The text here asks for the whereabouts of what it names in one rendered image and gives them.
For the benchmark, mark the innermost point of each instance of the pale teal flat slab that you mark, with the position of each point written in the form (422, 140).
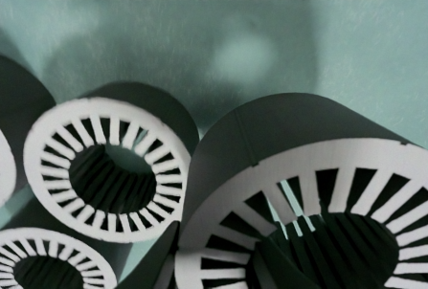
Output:
(212, 56)

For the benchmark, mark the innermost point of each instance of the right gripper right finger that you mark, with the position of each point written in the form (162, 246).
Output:
(269, 268)

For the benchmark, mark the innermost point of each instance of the dark grey cylinder with white slotted end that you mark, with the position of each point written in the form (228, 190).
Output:
(38, 237)
(24, 105)
(372, 184)

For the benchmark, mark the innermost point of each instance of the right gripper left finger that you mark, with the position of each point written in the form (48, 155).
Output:
(156, 270)

